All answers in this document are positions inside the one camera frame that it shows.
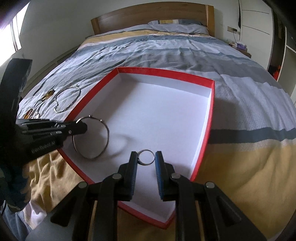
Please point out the wooden headboard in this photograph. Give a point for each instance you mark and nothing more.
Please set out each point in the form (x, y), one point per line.
(143, 13)

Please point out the thin silver bangle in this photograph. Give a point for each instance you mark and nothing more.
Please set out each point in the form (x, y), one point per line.
(108, 136)

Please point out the striped bed duvet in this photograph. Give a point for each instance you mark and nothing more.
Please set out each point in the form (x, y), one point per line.
(250, 153)

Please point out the white wardrobe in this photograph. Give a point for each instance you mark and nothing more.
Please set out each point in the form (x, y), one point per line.
(269, 42)

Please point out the window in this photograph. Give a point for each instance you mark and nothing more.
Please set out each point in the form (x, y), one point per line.
(11, 30)

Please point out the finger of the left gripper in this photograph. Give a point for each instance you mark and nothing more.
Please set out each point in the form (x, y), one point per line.
(71, 128)

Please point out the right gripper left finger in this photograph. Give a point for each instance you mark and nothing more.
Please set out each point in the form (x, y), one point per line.
(120, 186)

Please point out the purple tissue box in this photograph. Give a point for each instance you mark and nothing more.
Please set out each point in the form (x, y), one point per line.
(240, 46)

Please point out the striped pillow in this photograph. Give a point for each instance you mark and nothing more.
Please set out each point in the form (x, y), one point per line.
(186, 26)

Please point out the dark brown bangle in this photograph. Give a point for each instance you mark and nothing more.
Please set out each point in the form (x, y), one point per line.
(48, 95)

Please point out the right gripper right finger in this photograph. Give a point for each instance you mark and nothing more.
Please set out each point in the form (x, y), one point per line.
(169, 182)

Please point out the red jewelry box tray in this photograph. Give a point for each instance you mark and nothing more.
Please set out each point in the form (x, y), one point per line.
(147, 110)

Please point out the amber translucent bangle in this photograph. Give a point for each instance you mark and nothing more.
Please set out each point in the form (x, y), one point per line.
(29, 114)

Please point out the wooden nightstand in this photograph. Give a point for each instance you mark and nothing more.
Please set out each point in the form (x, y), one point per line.
(244, 52)

